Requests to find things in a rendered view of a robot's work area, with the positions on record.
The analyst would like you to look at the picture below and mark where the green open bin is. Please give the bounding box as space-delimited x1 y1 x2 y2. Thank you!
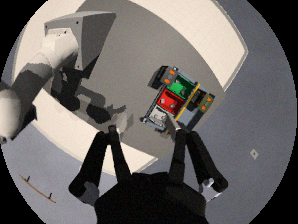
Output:
167 75 194 100

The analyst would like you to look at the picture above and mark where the red open bin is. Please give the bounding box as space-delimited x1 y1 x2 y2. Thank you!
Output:
156 88 185 114

